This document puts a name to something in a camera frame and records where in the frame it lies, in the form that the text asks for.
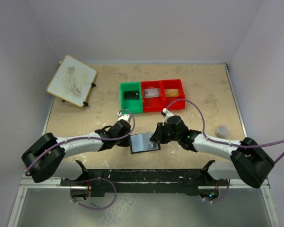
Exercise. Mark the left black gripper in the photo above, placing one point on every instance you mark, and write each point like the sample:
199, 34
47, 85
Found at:
125, 144

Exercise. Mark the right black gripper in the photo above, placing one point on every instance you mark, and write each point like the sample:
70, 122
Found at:
158, 135

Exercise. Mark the black card holder wallet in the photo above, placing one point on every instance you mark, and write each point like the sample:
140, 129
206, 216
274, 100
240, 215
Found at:
140, 143

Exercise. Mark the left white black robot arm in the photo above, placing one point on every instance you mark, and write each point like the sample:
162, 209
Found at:
46, 158

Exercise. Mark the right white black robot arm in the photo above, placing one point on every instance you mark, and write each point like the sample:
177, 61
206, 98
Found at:
244, 160

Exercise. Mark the black card in green bin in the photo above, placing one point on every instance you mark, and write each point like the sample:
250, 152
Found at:
131, 95

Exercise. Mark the silver card in red bin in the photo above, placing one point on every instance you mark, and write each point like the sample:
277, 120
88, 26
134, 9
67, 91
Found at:
151, 92

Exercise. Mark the orange card in red bin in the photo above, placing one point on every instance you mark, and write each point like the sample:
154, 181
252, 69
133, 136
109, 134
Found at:
171, 93

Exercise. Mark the middle red plastic bin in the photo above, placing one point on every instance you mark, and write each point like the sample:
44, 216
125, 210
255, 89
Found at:
153, 104

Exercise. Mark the green plastic bin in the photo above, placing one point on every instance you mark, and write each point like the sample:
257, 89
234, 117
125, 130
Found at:
134, 106

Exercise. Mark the small round grey object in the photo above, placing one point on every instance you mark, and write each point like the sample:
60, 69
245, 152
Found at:
222, 131

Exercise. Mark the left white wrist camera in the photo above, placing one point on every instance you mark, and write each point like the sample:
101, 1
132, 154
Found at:
124, 116

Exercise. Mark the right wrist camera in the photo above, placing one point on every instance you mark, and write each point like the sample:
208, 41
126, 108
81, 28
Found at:
166, 114

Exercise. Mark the small whiteboard with wooden frame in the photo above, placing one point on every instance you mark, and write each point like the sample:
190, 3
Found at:
72, 81

